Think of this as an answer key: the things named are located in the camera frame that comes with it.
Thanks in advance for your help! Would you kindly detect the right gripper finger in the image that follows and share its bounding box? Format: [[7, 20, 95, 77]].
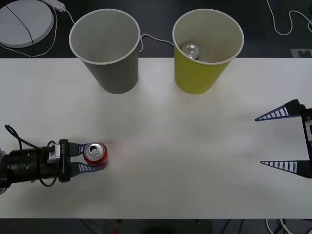
[[254, 98, 306, 122], [259, 160, 312, 180]]

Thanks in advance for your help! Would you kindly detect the white cable bundle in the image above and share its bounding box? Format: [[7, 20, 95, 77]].
[[265, 218, 294, 234]]

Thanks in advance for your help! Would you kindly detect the white power strip cable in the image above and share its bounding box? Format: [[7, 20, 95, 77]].
[[63, 8, 175, 53]]

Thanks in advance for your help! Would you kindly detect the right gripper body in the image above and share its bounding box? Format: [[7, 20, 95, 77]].
[[298, 106, 312, 162]]

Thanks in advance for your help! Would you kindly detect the red drink can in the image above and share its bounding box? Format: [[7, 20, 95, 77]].
[[83, 141, 109, 169]]

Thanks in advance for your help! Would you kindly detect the grey plastic bin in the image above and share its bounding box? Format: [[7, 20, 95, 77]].
[[69, 8, 141, 95]]

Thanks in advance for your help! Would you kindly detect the silver-topped drink can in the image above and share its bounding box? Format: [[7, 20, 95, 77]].
[[182, 43, 199, 60]]

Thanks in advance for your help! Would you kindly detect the thin black cable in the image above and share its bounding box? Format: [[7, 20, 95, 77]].
[[5, 4, 35, 57]]

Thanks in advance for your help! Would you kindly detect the white looping cable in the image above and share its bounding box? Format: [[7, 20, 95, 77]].
[[266, 0, 312, 36]]

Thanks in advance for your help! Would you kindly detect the round pale grey disc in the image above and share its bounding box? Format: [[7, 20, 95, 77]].
[[0, 0, 55, 49]]

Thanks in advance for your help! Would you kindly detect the white power strip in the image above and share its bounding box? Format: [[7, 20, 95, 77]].
[[40, 0, 66, 12]]

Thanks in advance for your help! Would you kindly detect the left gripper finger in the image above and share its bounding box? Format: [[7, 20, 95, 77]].
[[69, 161, 108, 177], [69, 142, 92, 158]]

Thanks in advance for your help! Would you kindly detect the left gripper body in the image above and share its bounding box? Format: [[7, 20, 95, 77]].
[[39, 138, 73, 184]]

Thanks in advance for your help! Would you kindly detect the thin white cable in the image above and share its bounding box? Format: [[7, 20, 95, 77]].
[[0, 4, 59, 59]]

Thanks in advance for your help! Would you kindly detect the yellow-green plastic bin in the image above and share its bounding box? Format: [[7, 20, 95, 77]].
[[172, 8, 245, 95]]

